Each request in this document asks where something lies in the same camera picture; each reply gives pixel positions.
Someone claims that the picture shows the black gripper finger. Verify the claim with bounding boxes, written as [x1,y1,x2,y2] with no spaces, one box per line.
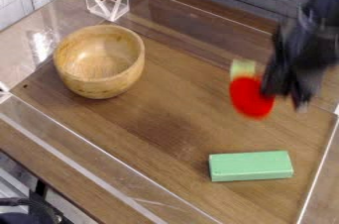
[289,68,324,111]
[260,59,293,96]

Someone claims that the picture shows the red plush strawberry toy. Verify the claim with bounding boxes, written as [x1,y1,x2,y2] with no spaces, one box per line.
[229,59,273,119]

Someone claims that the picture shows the clear acrylic corner bracket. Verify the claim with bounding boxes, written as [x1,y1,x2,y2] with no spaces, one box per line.
[83,0,129,22]

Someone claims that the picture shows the green rectangular block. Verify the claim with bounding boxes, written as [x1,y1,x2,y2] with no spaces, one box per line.
[208,151,293,182]

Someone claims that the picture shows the black table clamp mount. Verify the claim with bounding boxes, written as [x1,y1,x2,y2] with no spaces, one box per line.
[27,192,74,224]

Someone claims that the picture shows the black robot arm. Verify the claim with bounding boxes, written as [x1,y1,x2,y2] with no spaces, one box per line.
[260,0,339,110]

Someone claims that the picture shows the wooden bowl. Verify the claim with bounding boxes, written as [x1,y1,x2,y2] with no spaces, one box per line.
[53,25,145,99]

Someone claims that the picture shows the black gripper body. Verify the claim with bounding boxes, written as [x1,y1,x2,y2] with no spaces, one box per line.
[268,6,339,73]

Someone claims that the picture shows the black cable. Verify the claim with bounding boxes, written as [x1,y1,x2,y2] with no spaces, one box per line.
[0,196,58,224]

